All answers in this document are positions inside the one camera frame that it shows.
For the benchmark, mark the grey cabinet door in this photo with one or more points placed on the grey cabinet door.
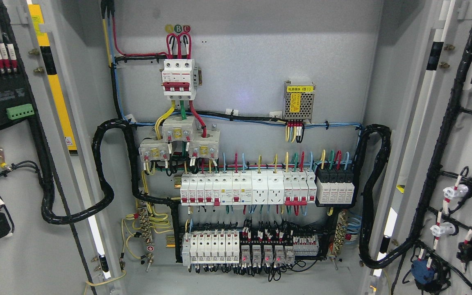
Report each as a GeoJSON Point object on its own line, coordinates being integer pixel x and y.
{"type": "Point", "coordinates": [38, 258]}
{"type": "Point", "coordinates": [412, 101]}

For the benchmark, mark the grey current transformers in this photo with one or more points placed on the grey current transformers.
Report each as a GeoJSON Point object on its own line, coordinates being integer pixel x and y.
{"type": "Point", "coordinates": [178, 133]}

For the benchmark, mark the white breaker and socket row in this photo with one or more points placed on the white breaker and socket row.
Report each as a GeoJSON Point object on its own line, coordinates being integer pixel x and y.
{"type": "Point", "coordinates": [250, 187]}

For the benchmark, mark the metal mesh power supply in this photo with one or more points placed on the metal mesh power supply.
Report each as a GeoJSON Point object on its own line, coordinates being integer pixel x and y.
{"type": "Point", "coordinates": [298, 100]}

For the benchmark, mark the white main circuit breaker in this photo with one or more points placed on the white main circuit breaker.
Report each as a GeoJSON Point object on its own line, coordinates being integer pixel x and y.
{"type": "Point", "coordinates": [178, 79]}

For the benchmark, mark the lower relay terminal row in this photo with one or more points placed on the lower relay terminal row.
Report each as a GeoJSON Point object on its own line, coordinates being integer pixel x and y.
{"type": "Point", "coordinates": [248, 249]}

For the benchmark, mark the black surge protector block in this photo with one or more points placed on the black surge protector block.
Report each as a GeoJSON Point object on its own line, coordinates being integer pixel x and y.
{"type": "Point", "coordinates": [335, 187]}

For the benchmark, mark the yellow terminal post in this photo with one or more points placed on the yellow terminal post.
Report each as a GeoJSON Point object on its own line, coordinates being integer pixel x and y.
{"type": "Point", "coordinates": [3, 164]}

